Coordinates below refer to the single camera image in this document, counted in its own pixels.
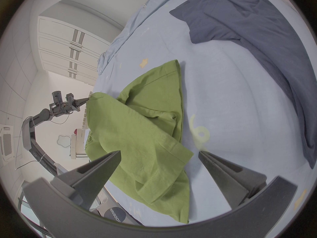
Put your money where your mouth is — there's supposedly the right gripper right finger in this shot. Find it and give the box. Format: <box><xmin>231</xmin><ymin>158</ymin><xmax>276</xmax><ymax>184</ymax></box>
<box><xmin>198</xmin><ymin>150</ymin><xmax>267</xmax><ymax>210</ymax></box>

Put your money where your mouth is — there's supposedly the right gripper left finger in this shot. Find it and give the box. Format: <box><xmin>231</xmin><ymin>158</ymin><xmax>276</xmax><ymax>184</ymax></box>
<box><xmin>50</xmin><ymin>150</ymin><xmax>122</xmax><ymax>210</ymax></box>

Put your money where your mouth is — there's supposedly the green garment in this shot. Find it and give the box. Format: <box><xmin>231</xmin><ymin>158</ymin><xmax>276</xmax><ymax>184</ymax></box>
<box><xmin>84</xmin><ymin>59</ymin><xmax>194</xmax><ymax>224</ymax></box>

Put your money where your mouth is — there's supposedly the bed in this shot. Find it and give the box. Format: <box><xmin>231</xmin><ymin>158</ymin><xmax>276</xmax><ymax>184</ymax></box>
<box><xmin>85</xmin><ymin>0</ymin><xmax>317</xmax><ymax>227</ymax></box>

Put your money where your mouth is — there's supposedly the dark blue garment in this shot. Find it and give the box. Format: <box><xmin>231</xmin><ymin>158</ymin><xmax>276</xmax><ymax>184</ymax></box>
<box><xmin>169</xmin><ymin>0</ymin><xmax>317</xmax><ymax>170</ymax></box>

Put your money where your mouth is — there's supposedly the white bedside table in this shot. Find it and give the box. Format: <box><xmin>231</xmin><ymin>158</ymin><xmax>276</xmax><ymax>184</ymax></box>
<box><xmin>69</xmin><ymin>130</ymin><xmax>88</xmax><ymax>160</ymax></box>

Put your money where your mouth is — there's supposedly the white wardrobe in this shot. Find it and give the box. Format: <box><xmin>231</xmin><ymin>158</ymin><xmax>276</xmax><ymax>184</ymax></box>
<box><xmin>37</xmin><ymin>0</ymin><xmax>125</xmax><ymax>87</ymax></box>

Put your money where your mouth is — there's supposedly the ceiling air conditioner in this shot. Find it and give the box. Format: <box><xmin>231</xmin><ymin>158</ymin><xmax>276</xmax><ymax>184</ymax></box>
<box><xmin>0</xmin><ymin>124</ymin><xmax>19</xmax><ymax>164</ymax></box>

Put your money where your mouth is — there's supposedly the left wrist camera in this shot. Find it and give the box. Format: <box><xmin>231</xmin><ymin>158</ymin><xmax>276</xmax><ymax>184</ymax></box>
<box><xmin>49</xmin><ymin>91</ymin><xmax>63</xmax><ymax>108</ymax></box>

